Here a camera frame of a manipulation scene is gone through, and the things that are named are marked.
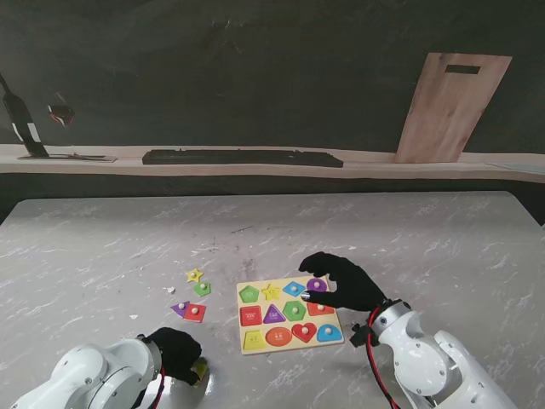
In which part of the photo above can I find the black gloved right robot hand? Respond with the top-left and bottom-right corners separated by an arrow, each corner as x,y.
298,251 -> 389,314

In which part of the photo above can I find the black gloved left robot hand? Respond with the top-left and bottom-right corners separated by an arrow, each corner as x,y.
146,326 -> 204,388

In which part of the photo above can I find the yellow trapezoid puzzle piece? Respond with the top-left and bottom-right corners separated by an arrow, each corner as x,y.
191,357 -> 209,387

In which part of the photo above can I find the blue semicircle puzzle piece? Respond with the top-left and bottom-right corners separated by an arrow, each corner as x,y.
316,323 -> 345,343

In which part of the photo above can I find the blue diamond puzzle piece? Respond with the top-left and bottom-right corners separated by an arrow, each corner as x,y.
281,280 -> 307,299

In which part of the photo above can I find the green hexagon puzzle piece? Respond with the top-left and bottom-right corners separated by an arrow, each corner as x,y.
282,300 -> 309,323

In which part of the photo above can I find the red heart puzzle piece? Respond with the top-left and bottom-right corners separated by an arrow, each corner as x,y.
290,322 -> 319,344

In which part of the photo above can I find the yellow wooden shape puzzle board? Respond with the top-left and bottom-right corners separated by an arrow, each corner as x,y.
236,274 -> 346,356

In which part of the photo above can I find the red square puzzle piece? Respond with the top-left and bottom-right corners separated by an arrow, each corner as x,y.
182,302 -> 208,324

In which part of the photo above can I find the purple triangle puzzle piece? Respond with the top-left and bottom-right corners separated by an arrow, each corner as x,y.
169,300 -> 192,320

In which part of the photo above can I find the wooden cutting board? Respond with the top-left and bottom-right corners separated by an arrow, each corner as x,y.
393,52 -> 513,164

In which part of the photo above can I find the light wooden shelf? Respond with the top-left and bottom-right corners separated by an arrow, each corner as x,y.
0,143 -> 545,184

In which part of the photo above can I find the long black tray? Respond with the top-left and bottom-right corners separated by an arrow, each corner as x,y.
141,148 -> 345,169

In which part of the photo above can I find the flat tray under bottle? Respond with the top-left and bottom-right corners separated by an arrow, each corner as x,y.
16,153 -> 118,164

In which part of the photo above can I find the wine glass with red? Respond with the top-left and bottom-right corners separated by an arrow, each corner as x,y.
46,91 -> 77,129

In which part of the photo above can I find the red cable of left arm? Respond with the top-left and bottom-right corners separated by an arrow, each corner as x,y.
152,368 -> 168,409

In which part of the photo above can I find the red cable of arm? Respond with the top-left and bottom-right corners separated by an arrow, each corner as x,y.
152,368 -> 168,409
365,307 -> 402,409

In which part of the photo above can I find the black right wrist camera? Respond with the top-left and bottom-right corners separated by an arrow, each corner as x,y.
349,322 -> 372,349

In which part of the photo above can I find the red cable of right arm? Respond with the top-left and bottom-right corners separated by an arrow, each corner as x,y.
365,307 -> 402,409

